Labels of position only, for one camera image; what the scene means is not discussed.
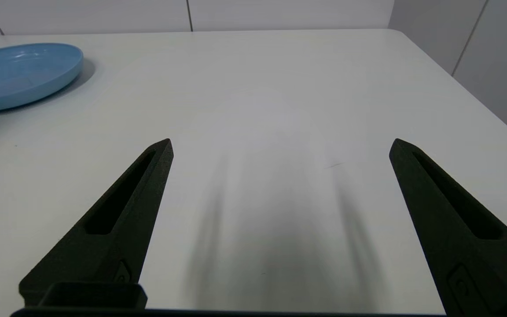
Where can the blue round plate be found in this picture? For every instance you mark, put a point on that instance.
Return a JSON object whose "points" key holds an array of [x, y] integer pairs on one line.
{"points": [[20, 75]]}

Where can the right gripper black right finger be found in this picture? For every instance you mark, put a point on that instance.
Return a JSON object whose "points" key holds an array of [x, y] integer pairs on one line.
{"points": [[451, 237]]}

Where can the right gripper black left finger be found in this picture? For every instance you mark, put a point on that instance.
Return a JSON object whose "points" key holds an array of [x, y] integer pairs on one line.
{"points": [[121, 229]]}

